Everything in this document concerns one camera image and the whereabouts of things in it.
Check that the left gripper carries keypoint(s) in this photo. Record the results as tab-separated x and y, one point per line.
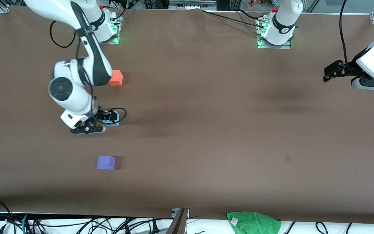
349	69

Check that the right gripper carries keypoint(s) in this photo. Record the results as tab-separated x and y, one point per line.
102	115

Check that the blue block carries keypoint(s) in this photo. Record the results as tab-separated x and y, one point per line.
117	123

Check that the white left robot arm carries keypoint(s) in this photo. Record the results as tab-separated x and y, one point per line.
284	19

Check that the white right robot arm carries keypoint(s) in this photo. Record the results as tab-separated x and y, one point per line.
73	94

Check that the orange block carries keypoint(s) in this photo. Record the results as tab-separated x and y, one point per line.
117	78

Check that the purple block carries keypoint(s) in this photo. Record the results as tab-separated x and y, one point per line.
105	162

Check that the brown table mat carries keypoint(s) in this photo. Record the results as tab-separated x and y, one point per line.
187	146

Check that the green cloth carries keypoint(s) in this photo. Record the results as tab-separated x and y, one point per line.
255	223

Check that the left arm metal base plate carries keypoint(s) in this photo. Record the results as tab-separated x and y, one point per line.
274	46

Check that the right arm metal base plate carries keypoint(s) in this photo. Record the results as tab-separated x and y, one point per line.
110	40

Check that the aluminium frame profile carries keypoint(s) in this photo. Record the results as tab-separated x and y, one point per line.
192	4

